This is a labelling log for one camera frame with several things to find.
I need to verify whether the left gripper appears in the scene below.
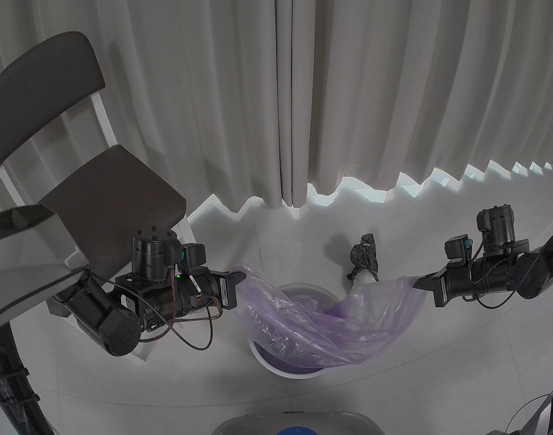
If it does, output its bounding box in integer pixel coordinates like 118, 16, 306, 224
170, 268, 239, 323

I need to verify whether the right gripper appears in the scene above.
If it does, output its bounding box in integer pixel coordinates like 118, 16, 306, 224
433, 261, 486, 308

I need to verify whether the black plastic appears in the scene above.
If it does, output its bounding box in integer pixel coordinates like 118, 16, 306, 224
346, 233, 380, 282

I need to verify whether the purple plastic bag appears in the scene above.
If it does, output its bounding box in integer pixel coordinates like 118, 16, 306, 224
231, 265, 429, 370

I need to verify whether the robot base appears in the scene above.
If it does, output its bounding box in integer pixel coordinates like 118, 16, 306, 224
211, 411, 386, 435

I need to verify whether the white trash bin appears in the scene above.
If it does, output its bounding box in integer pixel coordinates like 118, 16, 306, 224
248, 283, 351, 376

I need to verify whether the white chair dark grey seat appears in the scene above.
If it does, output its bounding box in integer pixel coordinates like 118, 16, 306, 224
0, 31, 197, 364

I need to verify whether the white curtain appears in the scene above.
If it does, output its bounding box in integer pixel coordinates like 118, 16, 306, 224
0, 0, 294, 218
293, 0, 553, 209

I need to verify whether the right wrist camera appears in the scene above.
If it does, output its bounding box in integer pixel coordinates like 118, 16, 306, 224
444, 234, 474, 266

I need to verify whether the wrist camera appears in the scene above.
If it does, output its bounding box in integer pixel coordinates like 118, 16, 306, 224
180, 243, 208, 272
444, 234, 474, 266

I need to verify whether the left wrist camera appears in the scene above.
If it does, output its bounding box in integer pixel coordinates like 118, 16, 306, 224
180, 243, 208, 272

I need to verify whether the black cable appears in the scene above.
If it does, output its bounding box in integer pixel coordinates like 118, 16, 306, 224
507, 391, 553, 435
165, 304, 223, 351

